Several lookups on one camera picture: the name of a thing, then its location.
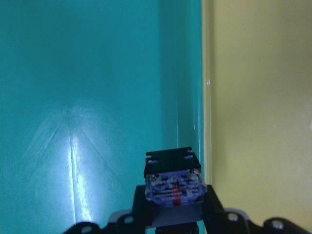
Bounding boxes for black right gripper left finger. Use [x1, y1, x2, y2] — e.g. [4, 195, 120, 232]
[130, 185, 152, 234]

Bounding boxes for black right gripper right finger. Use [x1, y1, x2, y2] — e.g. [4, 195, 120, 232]
[202, 185, 225, 231]

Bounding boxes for yellow push button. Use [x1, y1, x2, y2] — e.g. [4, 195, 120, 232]
[144, 147, 207, 227]

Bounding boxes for green plastic tray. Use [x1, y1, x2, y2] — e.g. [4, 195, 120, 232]
[0, 0, 203, 234]

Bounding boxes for yellow plastic tray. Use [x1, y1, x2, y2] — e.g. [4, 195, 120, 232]
[202, 0, 312, 229]

